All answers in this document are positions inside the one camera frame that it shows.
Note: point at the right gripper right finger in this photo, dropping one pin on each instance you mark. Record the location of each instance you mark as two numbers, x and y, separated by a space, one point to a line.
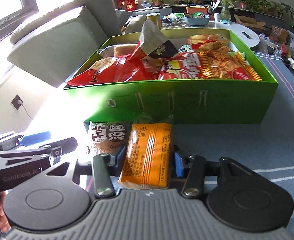
192 168

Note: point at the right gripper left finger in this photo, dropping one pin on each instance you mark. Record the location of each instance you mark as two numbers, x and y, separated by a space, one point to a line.
106 168

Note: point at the yellow orange snack packet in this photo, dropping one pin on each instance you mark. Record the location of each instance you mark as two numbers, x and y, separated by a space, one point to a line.
147 163

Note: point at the brown round cake packet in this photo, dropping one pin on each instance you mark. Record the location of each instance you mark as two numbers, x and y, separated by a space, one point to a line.
106 137

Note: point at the red bag with cracker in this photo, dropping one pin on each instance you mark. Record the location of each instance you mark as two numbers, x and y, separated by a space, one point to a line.
112 70

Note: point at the red yellow cookie snack bag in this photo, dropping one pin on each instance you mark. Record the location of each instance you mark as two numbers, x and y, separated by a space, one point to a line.
209 65

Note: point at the green bag orange swirl snacks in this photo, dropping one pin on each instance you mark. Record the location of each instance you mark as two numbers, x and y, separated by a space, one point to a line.
153 44

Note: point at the person left hand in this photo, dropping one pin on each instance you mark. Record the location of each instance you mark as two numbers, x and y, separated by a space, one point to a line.
4 224

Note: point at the blue plaid cloth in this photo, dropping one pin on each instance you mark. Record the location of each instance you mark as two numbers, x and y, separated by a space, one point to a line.
267 148

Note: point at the green cardboard box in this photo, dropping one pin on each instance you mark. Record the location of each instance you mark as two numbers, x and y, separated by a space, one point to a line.
188 101

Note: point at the grey sofa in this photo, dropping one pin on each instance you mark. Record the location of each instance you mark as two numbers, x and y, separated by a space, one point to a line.
51 45

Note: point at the white round table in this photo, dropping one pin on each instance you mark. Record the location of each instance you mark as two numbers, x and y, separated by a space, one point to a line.
248 36

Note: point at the blue plastic tray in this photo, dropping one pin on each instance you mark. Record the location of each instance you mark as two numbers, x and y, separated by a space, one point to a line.
197 21

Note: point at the yellow tin can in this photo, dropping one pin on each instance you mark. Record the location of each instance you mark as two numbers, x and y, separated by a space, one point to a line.
155 17

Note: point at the brown cardboard box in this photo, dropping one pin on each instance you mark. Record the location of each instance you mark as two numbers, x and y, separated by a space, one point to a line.
249 22

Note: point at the spider plant glass vase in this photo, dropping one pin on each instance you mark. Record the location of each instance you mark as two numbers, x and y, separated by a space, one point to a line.
225 15

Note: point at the wall power socket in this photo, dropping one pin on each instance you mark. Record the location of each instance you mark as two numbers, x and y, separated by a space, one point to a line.
17 102

